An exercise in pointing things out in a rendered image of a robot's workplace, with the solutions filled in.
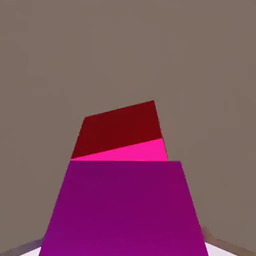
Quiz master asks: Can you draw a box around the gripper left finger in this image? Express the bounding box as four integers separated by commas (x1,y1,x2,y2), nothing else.
3,237,44,256

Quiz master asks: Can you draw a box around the small pink cube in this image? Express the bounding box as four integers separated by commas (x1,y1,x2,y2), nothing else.
70,100,169,162

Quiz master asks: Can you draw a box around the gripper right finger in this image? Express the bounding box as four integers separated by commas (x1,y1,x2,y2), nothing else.
200,225,250,256

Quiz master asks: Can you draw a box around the small purple cube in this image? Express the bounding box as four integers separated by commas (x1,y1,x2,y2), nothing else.
38,160,210,256

